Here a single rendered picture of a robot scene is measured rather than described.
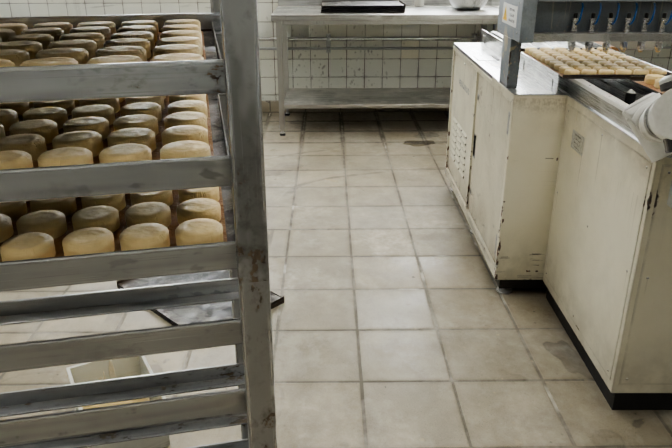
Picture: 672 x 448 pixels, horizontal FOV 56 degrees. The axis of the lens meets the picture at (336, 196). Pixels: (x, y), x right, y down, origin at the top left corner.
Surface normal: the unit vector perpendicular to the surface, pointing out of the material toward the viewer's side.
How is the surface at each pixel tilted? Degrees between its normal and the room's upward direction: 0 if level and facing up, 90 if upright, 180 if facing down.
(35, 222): 0
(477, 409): 0
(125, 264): 90
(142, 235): 0
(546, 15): 90
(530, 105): 90
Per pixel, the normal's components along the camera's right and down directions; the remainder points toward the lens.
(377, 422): 0.00, -0.93
